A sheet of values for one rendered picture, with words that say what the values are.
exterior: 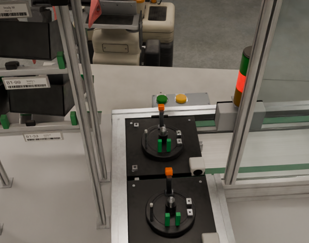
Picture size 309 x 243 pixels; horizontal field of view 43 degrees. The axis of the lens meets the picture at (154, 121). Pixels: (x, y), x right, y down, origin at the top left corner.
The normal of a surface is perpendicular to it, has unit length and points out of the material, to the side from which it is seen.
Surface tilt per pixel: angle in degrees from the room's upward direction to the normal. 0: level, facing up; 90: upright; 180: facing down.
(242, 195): 90
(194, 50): 0
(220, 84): 0
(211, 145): 0
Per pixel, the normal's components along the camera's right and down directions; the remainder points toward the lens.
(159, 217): 0.00, -0.69
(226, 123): 0.07, 0.72
